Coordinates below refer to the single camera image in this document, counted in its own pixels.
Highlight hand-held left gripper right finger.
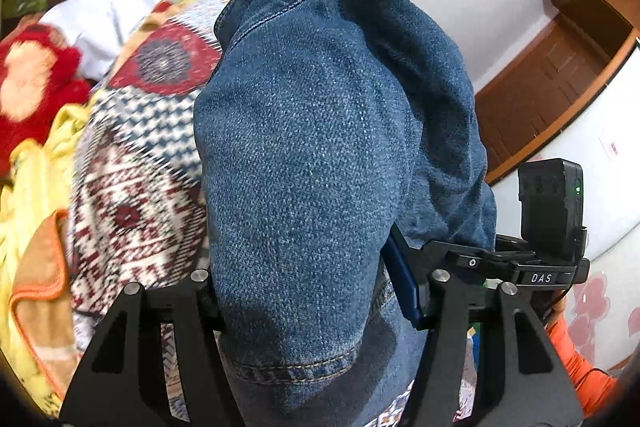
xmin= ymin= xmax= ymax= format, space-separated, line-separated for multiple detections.
xmin=382 ymin=222 xmax=586 ymax=427

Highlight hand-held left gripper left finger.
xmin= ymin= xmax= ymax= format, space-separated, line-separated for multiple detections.
xmin=59 ymin=268 xmax=236 ymax=427

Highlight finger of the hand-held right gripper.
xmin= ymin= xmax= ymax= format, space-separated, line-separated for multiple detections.
xmin=422 ymin=239 xmax=521 ymax=282

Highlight blue denim jeans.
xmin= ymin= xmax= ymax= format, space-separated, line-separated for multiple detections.
xmin=192 ymin=0 xmax=498 ymax=427

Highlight person's right forearm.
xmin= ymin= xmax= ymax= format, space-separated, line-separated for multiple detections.
xmin=542 ymin=297 xmax=621 ymax=420

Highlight white wardrobe with flower stickers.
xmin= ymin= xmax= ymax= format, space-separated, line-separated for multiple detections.
xmin=487 ymin=52 xmax=640 ymax=373

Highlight wooden door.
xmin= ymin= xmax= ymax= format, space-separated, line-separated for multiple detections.
xmin=474 ymin=0 xmax=640 ymax=185

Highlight patterned red and white blanket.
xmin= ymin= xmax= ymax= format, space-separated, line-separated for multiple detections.
xmin=67 ymin=0 xmax=481 ymax=427

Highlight tan blanket with orange trim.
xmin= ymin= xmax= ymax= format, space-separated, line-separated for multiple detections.
xmin=9 ymin=207 xmax=81 ymax=403

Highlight yellow blanket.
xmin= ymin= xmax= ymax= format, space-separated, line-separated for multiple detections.
xmin=0 ymin=0 xmax=251 ymax=413

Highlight red plush toy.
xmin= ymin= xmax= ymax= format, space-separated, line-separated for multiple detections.
xmin=0 ymin=24 xmax=93 ymax=172

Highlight white pillow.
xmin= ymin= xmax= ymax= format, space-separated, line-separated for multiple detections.
xmin=42 ymin=0 xmax=163 ymax=80

